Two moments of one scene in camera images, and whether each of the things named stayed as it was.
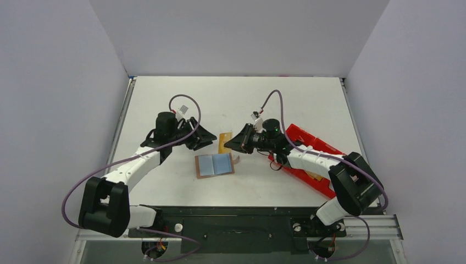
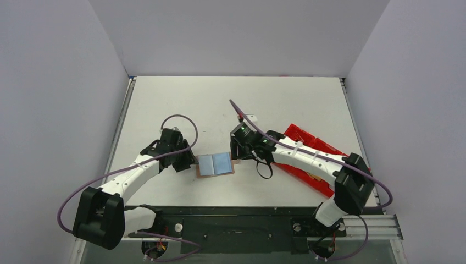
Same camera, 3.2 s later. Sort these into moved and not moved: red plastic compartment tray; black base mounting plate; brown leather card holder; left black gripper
Moved: left black gripper
Not moved: black base mounting plate; red plastic compartment tray; brown leather card holder
